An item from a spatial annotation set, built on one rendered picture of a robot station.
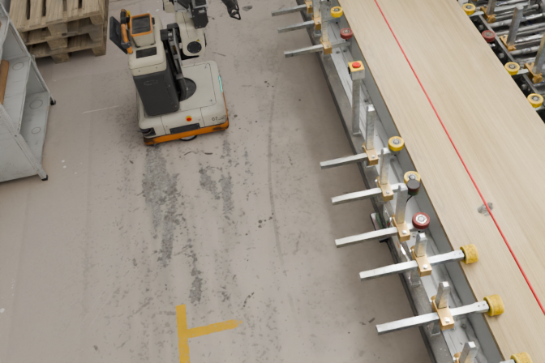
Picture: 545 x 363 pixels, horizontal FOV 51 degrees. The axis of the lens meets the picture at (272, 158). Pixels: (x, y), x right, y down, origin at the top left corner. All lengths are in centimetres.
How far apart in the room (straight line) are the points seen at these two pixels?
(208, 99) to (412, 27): 159
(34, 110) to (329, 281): 282
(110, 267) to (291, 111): 182
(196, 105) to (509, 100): 221
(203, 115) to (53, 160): 126
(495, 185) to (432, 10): 146
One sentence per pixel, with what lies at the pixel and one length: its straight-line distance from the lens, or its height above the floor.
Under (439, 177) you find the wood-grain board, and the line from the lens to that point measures 297.
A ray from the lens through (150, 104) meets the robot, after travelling 426.
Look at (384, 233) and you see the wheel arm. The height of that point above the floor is 86.
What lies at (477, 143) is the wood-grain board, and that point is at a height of 90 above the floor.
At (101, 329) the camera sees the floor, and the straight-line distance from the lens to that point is 379.
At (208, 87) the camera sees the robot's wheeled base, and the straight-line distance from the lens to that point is 448.
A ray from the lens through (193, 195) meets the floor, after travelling 414.
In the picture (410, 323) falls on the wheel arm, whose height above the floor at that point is 96.
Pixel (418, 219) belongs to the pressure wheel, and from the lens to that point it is 280.
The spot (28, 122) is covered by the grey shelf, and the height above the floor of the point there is 14.
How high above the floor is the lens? 319
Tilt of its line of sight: 49 degrees down
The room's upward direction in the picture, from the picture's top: 9 degrees counter-clockwise
